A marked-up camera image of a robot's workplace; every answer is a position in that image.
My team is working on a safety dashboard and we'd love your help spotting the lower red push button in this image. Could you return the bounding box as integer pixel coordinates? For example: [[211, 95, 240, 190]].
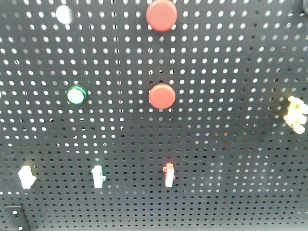
[[149, 84, 176, 109]]

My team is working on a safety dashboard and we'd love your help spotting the white rocker switch left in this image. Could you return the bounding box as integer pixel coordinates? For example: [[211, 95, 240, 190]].
[[18, 166, 37, 189]]

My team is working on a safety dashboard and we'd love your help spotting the black perforated pegboard panel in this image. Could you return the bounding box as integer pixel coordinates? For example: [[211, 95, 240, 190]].
[[0, 0, 308, 231]]

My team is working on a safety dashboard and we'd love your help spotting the white green rocker switch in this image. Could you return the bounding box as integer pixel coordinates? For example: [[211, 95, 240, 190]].
[[91, 165, 106, 189]]

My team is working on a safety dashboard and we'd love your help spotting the white red rocker switch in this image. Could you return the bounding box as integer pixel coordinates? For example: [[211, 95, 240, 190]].
[[163, 163, 175, 187]]

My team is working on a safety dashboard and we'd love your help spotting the green illuminated push button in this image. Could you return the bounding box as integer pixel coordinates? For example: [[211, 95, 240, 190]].
[[66, 85, 88, 105]]

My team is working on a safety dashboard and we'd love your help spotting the upper red push button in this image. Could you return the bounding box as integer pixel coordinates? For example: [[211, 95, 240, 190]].
[[146, 0, 178, 32]]

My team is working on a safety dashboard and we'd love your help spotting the yellow lever handle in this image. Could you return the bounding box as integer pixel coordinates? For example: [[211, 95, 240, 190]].
[[283, 96, 308, 134]]

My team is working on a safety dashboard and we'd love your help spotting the left black table clamp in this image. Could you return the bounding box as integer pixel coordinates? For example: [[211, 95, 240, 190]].
[[6, 205, 31, 231]]

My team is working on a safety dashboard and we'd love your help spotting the red push button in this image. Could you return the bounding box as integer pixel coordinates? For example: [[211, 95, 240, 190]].
[[146, 0, 178, 32], [149, 84, 176, 109]]

